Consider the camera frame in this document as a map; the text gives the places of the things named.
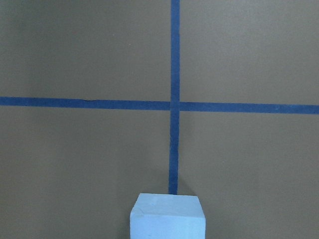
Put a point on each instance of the light blue foam block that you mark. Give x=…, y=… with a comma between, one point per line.
x=166, y=216

